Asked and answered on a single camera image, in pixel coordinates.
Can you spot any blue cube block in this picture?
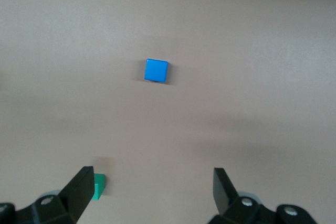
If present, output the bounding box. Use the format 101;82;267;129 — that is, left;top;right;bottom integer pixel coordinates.
143;58;169;83

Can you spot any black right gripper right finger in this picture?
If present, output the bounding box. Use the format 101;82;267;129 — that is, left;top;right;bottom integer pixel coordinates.
207;167;318;224

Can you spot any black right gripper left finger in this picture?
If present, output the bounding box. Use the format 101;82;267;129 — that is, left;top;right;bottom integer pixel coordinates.
0;166;95;224

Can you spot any green cube block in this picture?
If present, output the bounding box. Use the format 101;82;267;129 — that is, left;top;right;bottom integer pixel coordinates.
91;173;107;201

